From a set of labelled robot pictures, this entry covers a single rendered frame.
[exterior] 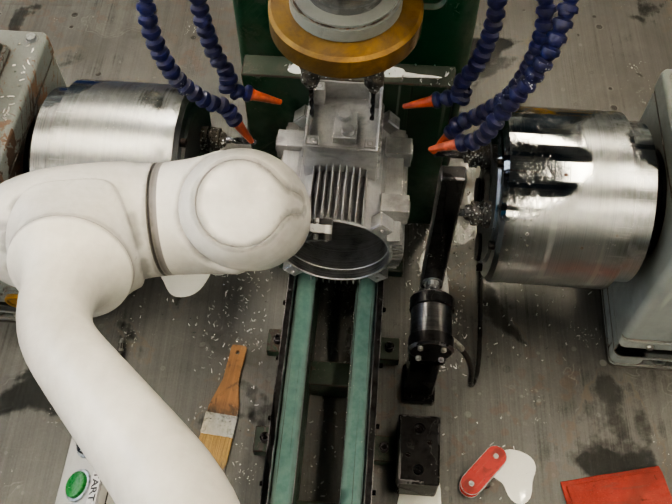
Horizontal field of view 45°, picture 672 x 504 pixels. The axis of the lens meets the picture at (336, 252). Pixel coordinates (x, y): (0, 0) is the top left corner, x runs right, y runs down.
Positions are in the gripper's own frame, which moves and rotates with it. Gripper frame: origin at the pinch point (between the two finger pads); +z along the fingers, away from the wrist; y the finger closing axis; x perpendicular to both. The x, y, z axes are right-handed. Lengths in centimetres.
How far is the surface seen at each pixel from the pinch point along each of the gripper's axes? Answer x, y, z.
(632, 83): -36, -60, 56
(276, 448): 28.8, 0.0, 5.3
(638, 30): -49, -62, 64
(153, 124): -12.9, 18.6, 0.6
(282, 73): -22.5, 3.2, 8.3
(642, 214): -5.4, -45.1, 1.2
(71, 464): 29.0, 21.9, -10.8
